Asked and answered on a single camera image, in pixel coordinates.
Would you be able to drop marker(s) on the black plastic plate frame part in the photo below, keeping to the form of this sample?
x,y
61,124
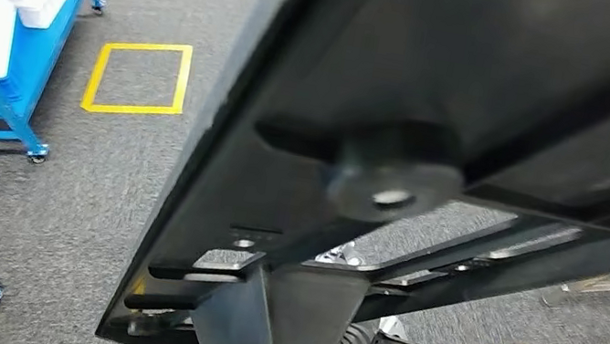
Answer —
x,y
420,60

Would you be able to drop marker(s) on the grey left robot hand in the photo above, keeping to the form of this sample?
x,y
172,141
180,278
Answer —
x,y
344,255

